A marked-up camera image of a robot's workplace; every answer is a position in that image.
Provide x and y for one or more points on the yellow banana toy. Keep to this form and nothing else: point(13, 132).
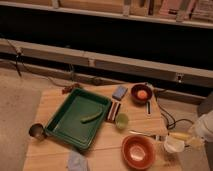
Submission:
point(179, 135)

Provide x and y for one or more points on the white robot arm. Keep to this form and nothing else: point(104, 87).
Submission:
point(201, 131)

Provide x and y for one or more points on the small green cup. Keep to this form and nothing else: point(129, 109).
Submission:
point(121, 121)

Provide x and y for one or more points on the white paper cup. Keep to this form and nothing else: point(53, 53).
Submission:
point(173, 145)

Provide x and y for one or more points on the blue sponge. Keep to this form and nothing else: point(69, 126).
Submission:
point(119, 93)

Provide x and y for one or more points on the striped brown block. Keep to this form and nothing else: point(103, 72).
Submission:
point(113, 111)

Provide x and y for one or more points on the orange fruit toy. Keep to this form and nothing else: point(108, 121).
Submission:
point(142, 94)

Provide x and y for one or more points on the red brown toy object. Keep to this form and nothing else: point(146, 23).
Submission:
point(68, 89)

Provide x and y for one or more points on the green cucumber toy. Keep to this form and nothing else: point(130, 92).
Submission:
point(90, 117)

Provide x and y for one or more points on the black white marker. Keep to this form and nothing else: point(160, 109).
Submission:
point(148, 106)

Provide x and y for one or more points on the green plastic tray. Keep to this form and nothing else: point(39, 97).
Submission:
point(66, 125)

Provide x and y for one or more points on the large orange bowl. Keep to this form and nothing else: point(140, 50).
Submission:
point(138, 152)

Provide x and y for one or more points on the grey blue cloth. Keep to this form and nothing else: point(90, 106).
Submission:
point(77, 162)

